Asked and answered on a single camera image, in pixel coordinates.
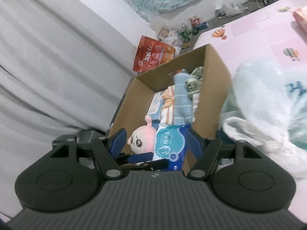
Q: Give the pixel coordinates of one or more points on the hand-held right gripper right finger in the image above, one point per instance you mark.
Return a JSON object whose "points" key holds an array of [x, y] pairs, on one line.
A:
{"points": [[195, 140]]}

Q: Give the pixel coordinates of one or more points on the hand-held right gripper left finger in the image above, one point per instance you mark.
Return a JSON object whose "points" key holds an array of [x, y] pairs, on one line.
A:
{"points": [[118, 139]]}

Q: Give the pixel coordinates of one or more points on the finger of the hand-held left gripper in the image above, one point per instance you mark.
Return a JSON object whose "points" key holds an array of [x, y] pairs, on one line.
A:
{"points": [[153, 165], [136, 158]]}

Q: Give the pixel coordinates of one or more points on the pink plush toy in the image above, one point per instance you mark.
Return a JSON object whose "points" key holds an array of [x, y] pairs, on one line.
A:
{"points": [[141, 139]]}

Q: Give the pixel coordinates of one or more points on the blue tissue pack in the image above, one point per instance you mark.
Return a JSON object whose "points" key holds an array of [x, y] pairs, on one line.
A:
{"points": [[170, 143]]}

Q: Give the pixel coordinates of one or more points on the white green packet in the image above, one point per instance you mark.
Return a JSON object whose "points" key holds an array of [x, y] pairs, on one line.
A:
{"points": [[196, 105]]}

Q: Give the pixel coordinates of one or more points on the blue checked towel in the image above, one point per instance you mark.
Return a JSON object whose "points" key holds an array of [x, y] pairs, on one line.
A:
{"points": [[182, 105]]}

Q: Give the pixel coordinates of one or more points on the blue white box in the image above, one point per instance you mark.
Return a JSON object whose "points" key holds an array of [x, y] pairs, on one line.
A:
{"points": [[154, 105]]}

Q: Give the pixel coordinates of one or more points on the brown cardboard box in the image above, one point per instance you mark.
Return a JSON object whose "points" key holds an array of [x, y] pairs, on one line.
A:
{"points": [[211, 88]]}

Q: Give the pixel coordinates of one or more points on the green camouflage cloth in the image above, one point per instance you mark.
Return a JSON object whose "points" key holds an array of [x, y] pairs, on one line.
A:
{"points": [[194, 81]]}

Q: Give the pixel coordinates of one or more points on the white plastic bag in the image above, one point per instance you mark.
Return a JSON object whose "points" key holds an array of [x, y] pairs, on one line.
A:
{"points": [[263, 100]]}

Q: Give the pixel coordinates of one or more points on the red snack bag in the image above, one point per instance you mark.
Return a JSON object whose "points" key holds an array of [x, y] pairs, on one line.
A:
{"points": [[151, 55]]}

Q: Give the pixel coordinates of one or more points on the white curtain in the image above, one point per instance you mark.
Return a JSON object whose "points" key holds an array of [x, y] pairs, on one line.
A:
{"points": [[48, 64]]}

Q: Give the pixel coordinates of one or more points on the crumpled white bag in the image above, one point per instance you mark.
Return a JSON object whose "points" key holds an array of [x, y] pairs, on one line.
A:
{"points": [[170, 38]]}

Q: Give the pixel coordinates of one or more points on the green drink cans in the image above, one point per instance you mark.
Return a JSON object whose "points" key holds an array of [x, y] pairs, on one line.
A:
{"points": [[188, 32]]}

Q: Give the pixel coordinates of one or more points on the blue carton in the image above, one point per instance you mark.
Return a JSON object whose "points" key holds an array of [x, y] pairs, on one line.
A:
{"points": [[202, 25]]}

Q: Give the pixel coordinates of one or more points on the red carton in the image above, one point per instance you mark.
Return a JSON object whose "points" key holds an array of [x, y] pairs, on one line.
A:
{"points": [[194, 21]]}

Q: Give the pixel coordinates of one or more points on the clear crumpled plastic bag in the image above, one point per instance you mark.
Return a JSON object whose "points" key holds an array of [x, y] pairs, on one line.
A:
{"points": [[230, 9]]}

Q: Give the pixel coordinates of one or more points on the red pink packet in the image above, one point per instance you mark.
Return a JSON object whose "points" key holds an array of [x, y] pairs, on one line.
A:
{"points": [[301, 19]]}

